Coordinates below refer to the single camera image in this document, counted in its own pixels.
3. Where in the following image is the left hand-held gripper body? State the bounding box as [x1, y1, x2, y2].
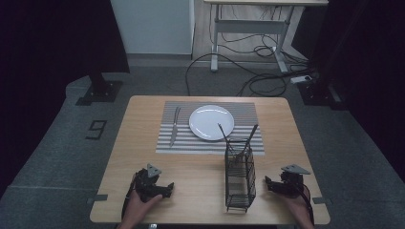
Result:
[132, 163, 164, 203]

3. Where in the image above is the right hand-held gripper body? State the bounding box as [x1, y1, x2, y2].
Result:
[276, 163, 311, 198]

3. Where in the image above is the person's left hand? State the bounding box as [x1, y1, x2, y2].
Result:
[117, 189, 163, 229]

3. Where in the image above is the person's right hand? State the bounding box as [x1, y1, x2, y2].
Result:
[280, 186, 315, 229]

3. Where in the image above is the grey striped placemat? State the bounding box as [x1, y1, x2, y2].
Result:
[155, 100, 266, 156]

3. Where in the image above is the silver fork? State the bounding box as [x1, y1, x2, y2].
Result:
[168, 106, 181, 148]

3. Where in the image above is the white round plate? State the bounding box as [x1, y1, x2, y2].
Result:
[188, 104, 236, 142]

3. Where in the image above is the black stand base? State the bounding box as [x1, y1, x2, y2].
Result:
[297, 79, 348, 112]
[75, 73, 124, 107]

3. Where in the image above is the white power strip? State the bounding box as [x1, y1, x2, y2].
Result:
[289, 74, 313, 85]

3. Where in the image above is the black curtain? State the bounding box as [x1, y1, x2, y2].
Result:
[290, 0, 405, 184]
[0, 0, 131, 198]

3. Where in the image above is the white cabinet panel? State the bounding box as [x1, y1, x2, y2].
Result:
[110, 0, 196, 55]

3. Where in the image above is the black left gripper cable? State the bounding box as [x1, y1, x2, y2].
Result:
[120, 177, 138, 221]

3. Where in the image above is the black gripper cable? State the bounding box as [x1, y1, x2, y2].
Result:
[120, 177, 138, 221]
[297, 183, 315, 225]

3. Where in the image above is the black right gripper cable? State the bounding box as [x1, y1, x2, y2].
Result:
[297, 183, 315, 225]

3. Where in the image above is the black wire cutlery basket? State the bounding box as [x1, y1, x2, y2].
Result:
[224, 138, 258, 214]

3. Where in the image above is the dark-handled utensil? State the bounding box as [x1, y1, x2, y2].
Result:
[245, 124, 259, 148]
[217, 122, 231, 146]

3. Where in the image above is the long black floor cable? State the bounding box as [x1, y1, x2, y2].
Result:
[184, 52, 288, 98]

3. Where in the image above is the bundle of black cables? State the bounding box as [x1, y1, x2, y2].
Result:
[208, 4, 311, 73]

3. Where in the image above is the white metal-frame desk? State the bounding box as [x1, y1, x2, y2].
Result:
[203, 0, 330, 73]

